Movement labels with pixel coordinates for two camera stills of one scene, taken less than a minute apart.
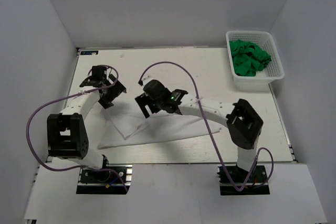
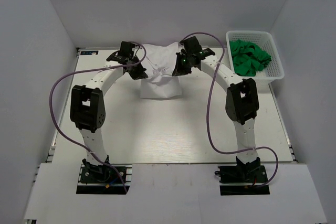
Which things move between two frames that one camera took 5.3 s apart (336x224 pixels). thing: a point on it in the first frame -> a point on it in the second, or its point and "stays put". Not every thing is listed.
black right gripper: x=143 y=100 -> x=179 y=70
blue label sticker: x=95 y=52 stays put
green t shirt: x=248 y=57 stays put
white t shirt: x=128 y=126 -> x=160 y=83
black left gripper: x=117 y=89 -> x=140 y=74
